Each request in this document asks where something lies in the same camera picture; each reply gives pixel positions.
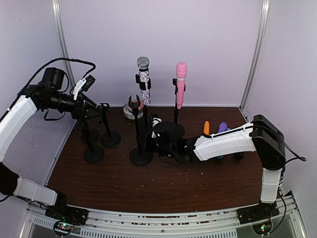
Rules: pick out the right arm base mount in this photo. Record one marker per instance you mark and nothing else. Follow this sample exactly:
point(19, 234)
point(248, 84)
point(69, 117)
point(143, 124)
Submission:
point(260, 216)

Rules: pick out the blue microphone's black stand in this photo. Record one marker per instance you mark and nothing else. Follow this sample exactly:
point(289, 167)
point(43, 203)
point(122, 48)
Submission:
point(111, 137)

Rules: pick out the black microphone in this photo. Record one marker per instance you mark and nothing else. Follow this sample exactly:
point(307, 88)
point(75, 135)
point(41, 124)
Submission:
point(239, 156)

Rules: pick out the blue microphone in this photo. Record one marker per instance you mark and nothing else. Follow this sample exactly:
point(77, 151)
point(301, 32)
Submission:
point(222, 156)

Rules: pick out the front aluminium rail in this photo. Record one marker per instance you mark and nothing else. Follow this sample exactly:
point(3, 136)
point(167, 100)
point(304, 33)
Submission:
point(224, 223)

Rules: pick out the silver rhinestone microphone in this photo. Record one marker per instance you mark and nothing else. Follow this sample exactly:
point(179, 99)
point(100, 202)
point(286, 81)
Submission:
point(143, 79)

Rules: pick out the orange microphone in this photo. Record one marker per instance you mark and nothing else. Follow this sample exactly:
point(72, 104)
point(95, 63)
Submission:
point(206, 129)

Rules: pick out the purple microphone's black stand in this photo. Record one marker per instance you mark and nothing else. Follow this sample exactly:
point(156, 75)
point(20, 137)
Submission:
point(87, 134)

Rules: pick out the purple microphone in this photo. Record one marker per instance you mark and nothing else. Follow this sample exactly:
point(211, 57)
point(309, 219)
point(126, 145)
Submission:
point(222, 127)

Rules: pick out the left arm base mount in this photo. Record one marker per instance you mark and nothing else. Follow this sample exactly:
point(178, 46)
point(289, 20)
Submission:
point(67, 221)

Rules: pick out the left aluminium frame post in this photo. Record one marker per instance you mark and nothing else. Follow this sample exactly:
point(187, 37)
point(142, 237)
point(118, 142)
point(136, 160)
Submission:
point(62, 39)

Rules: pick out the rhinestone microphone's black stand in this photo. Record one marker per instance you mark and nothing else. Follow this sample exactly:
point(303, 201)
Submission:
point(145, 125)

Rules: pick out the aluminium frame post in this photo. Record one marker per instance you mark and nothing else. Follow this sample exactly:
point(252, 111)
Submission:
point(62, 39)
point(257, 52)

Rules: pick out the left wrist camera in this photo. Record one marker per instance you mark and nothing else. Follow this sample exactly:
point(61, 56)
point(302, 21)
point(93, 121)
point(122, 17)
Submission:
point(83, 85)

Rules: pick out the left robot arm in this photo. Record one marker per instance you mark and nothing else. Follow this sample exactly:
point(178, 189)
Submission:
point(26, 155)

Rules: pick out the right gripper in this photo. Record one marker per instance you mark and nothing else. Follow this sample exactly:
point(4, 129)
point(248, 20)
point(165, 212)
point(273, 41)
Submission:
point(146, 146)

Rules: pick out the right aluminium frame post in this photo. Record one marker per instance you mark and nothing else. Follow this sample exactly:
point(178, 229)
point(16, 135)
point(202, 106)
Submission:
point(257, 52)

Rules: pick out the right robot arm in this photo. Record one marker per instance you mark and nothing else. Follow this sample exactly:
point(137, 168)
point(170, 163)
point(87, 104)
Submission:
point(259, 136)

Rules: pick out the pink microphone's black stand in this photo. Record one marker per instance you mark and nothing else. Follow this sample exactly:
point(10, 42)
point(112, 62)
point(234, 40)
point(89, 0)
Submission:
point(180, 127)

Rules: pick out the pink microphone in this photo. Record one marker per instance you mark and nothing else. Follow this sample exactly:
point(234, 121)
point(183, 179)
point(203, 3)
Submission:
point(181, 73)

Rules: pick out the orange microphone's black stand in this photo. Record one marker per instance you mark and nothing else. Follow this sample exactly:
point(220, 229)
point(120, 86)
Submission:
point(137, 156)

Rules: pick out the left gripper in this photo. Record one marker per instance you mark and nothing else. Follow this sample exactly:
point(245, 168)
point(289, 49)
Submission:
point(80, 115)

